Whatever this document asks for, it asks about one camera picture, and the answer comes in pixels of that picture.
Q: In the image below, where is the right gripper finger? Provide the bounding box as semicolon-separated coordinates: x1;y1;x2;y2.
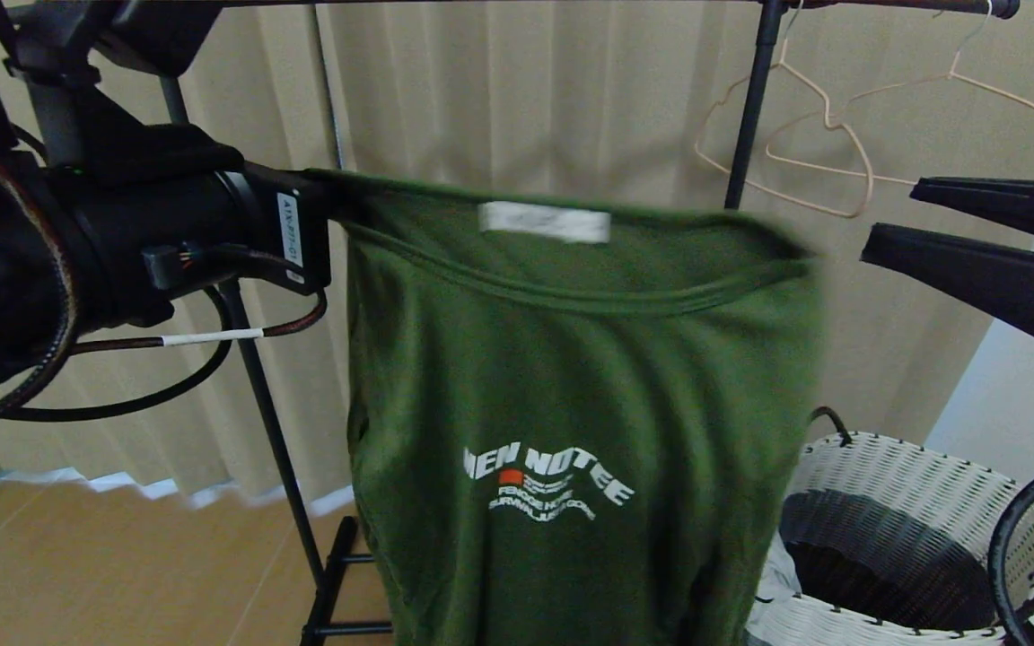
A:
910;177;1034;245
860;224;1034;353

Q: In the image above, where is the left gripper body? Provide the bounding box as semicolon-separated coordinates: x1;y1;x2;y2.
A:
50;166;336;330

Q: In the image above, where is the pink clothes hanger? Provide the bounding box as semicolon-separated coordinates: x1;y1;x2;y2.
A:
693;0;879;221
762;0;1034;188

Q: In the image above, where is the green printed t-shirt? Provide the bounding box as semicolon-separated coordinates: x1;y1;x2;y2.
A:
342;169;829;646

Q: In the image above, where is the white laundry basket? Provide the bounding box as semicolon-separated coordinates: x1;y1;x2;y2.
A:
744;406;1034;646

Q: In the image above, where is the black clothes rack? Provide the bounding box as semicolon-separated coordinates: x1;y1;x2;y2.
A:
0;0;1021;646

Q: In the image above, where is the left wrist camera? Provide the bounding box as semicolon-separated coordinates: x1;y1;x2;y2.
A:
4;0;246;182

